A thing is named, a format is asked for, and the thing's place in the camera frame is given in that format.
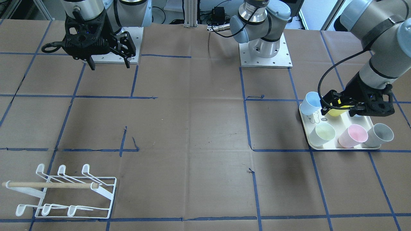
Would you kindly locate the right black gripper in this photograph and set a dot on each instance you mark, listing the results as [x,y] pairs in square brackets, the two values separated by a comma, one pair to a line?
[109,33]

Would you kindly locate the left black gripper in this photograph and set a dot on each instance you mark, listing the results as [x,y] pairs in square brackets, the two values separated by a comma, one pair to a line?
[357,86]

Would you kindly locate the cream white plastic cup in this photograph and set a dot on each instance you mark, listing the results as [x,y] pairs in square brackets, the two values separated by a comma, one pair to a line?
[321,134]

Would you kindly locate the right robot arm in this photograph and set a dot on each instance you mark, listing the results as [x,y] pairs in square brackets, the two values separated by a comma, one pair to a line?
[122,14]

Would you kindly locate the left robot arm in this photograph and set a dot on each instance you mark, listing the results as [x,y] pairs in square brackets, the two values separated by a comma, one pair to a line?
[382,26]

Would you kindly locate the yellow plastic cup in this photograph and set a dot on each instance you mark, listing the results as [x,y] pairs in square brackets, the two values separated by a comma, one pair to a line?
[336,113]

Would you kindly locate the pink plastic cup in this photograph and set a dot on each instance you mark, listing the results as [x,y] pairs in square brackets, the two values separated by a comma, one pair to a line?
[354,135]

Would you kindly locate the light blue cup near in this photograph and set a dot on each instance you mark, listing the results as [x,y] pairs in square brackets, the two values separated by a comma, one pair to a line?
[311,103]

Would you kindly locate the grey plastic cup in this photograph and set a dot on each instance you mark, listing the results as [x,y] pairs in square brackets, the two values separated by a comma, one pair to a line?
[378,135]

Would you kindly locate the cream plastic tray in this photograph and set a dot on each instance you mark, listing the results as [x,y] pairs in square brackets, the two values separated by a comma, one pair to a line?
[339,123]

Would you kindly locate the black power adapter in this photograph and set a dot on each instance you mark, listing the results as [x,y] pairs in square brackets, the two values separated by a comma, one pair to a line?
[218,13]

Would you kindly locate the aluminium frame post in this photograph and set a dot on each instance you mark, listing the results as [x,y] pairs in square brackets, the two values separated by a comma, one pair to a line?
[190,12]

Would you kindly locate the white wire cup rack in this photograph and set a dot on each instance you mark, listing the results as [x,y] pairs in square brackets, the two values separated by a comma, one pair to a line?
[61,196]

